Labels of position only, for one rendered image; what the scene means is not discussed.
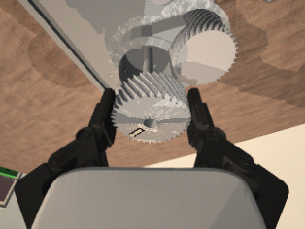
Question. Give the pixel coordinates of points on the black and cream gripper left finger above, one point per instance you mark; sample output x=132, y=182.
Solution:
x=100, y=134

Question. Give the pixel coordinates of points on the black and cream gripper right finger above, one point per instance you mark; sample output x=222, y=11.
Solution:
x=270, y=192

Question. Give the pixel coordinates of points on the grey rectangular base plate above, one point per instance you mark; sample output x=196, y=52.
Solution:
x=120, y=36

